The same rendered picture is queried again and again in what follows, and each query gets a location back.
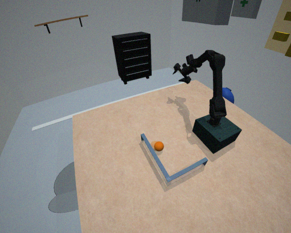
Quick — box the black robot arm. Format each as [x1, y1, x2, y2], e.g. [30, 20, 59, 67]
[182, 50, 227, 128]

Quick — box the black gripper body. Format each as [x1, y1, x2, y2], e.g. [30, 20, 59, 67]
[174, 63, 191, 84]

